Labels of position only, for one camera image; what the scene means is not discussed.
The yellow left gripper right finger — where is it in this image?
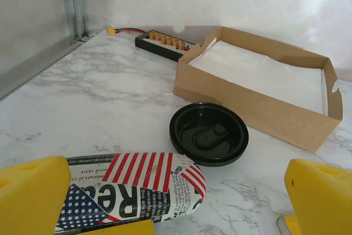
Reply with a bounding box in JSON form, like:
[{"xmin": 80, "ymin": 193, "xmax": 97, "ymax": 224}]
[{"xmin": 284, "ymin": 159, "xmax": 352, "ymax": 235}]

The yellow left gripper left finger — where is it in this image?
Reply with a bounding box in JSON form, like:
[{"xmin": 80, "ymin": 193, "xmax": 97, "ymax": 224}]
[{"xmin": 0, "ymin": 156, "xmax": 155, "ymax": 235}]

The brown cardboard tray box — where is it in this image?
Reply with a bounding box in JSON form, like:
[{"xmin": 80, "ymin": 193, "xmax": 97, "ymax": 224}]
[{"xmin": 173, "ymin": 26, "xmax": 344, "ymax": 152}]

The black round plastic lid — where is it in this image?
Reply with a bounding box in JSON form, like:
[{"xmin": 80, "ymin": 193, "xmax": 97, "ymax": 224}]
[{"xmin": 169, "ymin": 102, "xmax": 250, "ymax": 167}]

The white paper sheet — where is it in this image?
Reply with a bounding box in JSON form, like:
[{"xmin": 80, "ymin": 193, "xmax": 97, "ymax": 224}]
[{"xmin": 189, "ymin": 39, "xmax": 329, "ymax": 116}]

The black board with orange plugs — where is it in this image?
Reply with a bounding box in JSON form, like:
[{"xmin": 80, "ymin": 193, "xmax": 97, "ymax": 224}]
[{"xmin": 134, "ymin": 30, "xmax": 196, "ymax": 62}]

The aluminium frame side rail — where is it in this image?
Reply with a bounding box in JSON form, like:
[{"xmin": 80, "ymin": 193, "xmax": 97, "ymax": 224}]
[{"xmin": 0, "ymin": 36, "xmax": 83, "ymax": 101}]

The red black cable orange plug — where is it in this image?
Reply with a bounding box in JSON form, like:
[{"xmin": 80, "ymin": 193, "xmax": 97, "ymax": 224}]
[{"xmin": 106, "ymin": 27, "xmax": 146, "ymax": 37}]

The aluminium frame post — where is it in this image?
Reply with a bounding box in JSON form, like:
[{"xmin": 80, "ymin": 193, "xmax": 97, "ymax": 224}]
[{"xmin": 62, "ymin": 0, "xmax": 89, "ymax": 43}]

